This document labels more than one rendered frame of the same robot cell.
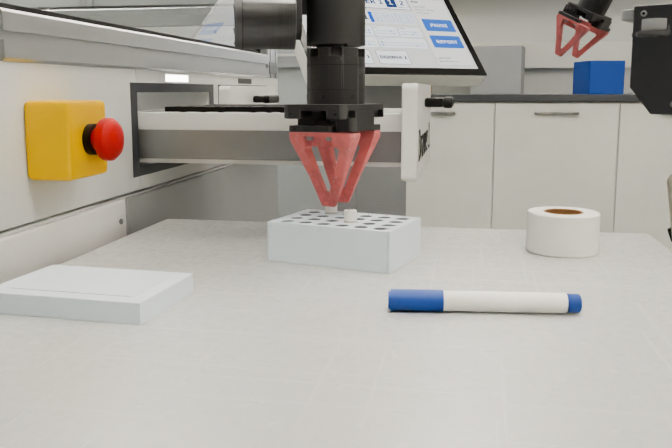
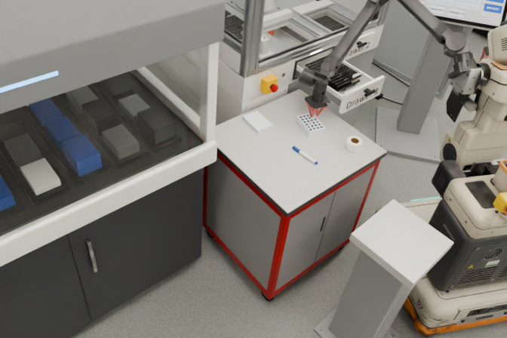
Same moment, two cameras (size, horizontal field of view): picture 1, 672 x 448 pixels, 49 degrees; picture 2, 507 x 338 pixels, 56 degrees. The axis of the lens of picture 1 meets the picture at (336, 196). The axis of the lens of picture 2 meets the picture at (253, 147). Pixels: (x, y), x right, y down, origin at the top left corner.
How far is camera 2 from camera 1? 1.72 m
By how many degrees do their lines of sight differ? 46
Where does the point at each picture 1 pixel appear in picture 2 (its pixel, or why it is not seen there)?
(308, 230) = (301, 121)
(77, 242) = (271, 97)
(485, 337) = (295, 161)
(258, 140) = not seen: hidden behind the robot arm
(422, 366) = (279, 162)
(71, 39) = (277, 60)
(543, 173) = not seen: outside the picture
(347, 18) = (319, 87)
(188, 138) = not seen: hidden behind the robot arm
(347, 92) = (317, 100)
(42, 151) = (262, 87)
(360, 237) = (306, 129)
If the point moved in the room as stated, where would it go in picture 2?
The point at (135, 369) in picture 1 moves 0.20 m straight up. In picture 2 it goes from (249, 144) to (253, 108)
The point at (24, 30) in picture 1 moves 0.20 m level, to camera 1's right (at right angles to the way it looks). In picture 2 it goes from (263, 66) to (298, 84)
